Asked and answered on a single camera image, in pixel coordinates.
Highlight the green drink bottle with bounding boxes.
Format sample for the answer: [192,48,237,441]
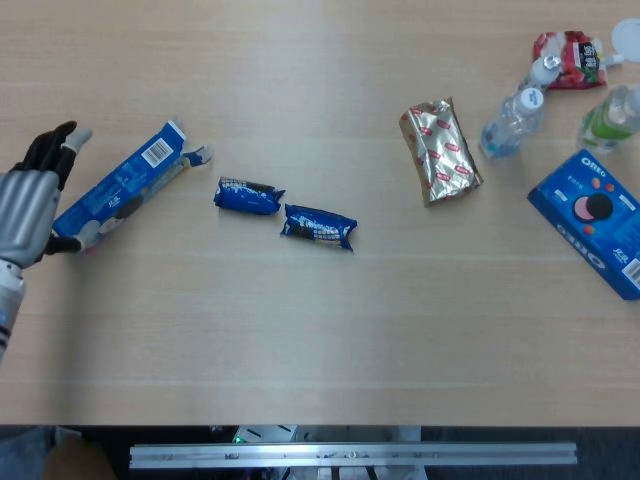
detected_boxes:
[575,83,640,156]

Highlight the white round lid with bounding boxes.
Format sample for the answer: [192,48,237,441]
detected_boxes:
[611,17,640,54]

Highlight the clear water bottle white cap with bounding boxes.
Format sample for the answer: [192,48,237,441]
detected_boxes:
[478,87,546,160]

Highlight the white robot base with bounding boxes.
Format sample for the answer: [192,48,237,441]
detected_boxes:
[209,424,424,444]

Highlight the blue cookie box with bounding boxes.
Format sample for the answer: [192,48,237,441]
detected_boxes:
[51,117,215,255]

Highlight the wide blue Oreo box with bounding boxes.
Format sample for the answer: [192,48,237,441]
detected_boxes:
[527,148,640,302]

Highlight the blue cookie packet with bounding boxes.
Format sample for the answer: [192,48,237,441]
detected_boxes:
[279,203,359,254]
[213,175,287,217]

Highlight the red snack pouch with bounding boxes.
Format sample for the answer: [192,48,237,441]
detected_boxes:
[519,30,625,92]

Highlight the aluminium rail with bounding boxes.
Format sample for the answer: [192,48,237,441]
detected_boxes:
[128,441,579,470]

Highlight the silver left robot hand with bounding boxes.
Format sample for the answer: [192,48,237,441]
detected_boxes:
[0,120,99,266]

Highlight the gold foil snack packet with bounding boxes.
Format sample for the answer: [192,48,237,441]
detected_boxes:
[398,96,485,208]

